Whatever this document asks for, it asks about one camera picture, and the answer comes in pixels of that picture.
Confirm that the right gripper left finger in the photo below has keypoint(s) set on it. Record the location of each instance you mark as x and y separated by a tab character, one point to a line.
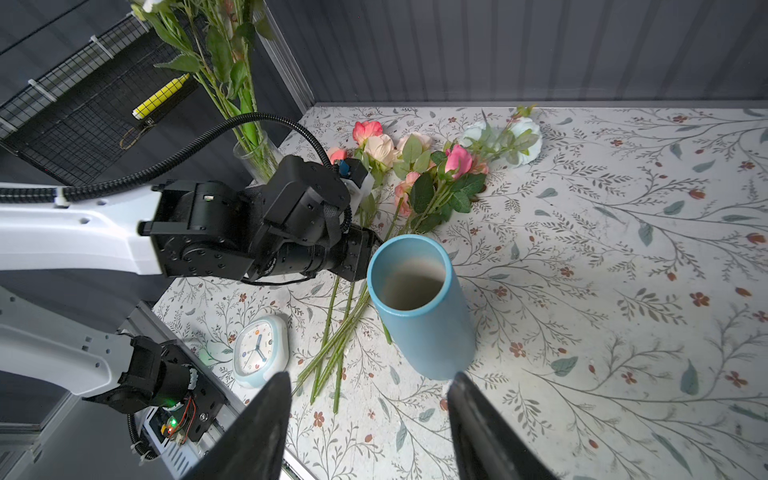
253	447

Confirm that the white rose stem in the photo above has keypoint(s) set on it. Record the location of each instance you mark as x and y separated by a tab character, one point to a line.
213	42

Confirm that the black wire basket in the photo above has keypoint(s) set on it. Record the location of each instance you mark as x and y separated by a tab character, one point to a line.
75	122

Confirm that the pile of artificial flowers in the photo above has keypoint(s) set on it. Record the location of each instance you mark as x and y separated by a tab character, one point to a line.
428	183

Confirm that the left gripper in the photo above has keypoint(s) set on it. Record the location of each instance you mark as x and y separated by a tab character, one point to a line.
348	259

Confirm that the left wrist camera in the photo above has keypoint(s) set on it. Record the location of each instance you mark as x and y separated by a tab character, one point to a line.
358	180

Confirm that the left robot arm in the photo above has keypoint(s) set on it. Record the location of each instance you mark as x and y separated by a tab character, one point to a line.
285	231

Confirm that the teal ceramic vase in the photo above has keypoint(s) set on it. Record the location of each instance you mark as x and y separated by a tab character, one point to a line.
417	294

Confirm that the clear ribbed glass vase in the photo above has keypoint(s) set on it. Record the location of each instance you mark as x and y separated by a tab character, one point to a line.
261	159

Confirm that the yellow marker in basket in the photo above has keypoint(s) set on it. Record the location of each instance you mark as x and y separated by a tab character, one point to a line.
157	99

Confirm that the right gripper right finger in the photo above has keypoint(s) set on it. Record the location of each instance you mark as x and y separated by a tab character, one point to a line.
485	446

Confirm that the small round alarm clock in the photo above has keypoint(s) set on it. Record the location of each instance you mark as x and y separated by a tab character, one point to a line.
261	351

